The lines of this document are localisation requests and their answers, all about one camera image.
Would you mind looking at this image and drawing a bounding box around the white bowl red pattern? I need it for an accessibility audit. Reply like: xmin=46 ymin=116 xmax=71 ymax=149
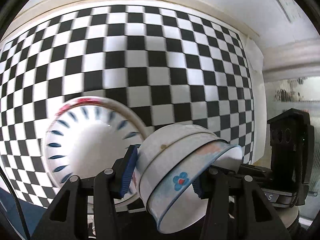
xmin=136 ymin=133 xmax=227 ymax=203

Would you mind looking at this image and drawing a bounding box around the white plate blue leaf rim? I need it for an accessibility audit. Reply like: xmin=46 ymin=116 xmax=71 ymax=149
xmin=41 ymin=96 xmax=148 ymax=207

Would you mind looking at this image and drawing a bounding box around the plain white bowl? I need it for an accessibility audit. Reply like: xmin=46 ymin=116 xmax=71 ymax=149
xmin=134 ymin=124 xmax=218 ymax=184

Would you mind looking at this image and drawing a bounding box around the frosted glass sliding door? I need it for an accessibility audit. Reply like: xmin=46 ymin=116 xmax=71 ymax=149
xmin=265 ymin=76 xmax=319 ymax=220

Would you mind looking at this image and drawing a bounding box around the blue cabinet door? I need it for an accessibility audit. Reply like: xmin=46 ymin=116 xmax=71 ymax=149
xmin=0 ymin=189 xmax=46 ymax=237

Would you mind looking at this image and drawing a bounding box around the black white checkered mat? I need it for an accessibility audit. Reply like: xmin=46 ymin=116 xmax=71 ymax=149
xmin=1 ymin=4 xmax=254 ymax=207

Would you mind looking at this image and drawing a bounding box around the black cable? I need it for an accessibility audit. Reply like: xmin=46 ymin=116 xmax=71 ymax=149
xmin=0 ymin=166 xmax=32 ymax=240

